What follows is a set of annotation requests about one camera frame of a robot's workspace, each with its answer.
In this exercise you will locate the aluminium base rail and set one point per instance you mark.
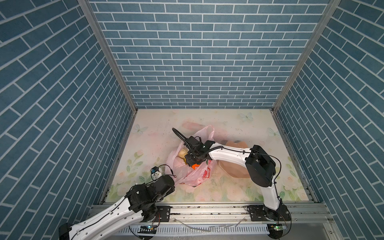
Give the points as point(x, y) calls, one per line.
point(231, 221)

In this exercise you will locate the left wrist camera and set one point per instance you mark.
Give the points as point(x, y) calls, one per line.
point(156, 173)

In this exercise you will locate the pink plastic bag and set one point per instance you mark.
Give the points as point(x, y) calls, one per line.
point(182, 173)

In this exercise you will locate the peach scalloped bowl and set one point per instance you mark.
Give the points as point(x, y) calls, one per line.
point(234, 170)

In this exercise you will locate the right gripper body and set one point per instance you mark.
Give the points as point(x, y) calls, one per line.
point(192, 158)

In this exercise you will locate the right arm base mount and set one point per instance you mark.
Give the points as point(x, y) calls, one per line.
point(257, 213)

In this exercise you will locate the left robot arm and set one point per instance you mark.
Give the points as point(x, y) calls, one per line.
point(139, 204)

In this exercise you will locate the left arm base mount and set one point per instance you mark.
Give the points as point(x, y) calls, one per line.
point(162, 214)

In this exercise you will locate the cream fake fruit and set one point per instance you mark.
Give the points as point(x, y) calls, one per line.
point(182, 154)

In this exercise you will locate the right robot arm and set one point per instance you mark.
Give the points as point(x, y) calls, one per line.
point(261, 168)

